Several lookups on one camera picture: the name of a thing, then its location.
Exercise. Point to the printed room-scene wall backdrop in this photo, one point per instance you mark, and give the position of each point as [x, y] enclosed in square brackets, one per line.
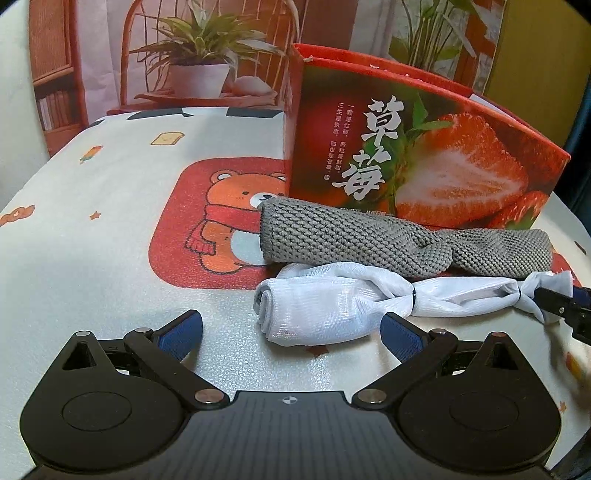
[92, 55]

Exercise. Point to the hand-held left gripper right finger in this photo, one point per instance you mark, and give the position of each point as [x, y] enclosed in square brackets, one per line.
[401, 336]

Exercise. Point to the bear-print table mat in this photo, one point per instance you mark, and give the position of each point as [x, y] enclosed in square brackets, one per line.
[92, 258]

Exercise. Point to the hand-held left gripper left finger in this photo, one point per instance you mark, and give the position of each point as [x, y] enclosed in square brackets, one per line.
[181, 334]

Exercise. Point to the grey knit cloth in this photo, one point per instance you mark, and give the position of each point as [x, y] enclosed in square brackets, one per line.
[351, 235]

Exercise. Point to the yellow wooden board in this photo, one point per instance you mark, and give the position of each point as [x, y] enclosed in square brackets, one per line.
[531, 69]

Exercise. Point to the white sheer cloth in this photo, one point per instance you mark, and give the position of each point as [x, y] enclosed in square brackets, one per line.
[323, 304]

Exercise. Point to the red strawberry-print cardboard box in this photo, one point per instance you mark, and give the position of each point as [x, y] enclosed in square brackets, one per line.
[351, 138]

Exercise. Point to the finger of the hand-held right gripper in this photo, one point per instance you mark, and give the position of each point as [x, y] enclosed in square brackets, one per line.
[561, 304]
[582, 295]

